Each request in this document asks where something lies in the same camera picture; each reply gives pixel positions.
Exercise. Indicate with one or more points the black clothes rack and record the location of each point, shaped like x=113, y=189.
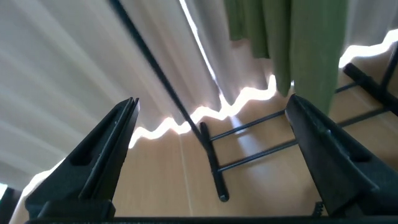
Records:
x=214, y=161

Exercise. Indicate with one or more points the beige curtain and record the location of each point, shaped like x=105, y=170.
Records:
x=62, y=62

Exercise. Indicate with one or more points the green long-sleeved shirt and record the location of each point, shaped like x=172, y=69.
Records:
x=311, y=46

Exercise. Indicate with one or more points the window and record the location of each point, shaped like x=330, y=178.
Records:
x=7, y=205

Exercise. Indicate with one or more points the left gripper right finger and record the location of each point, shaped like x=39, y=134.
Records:
x=348, y=174

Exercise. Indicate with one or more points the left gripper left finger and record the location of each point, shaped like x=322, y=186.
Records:
x=93, y=174

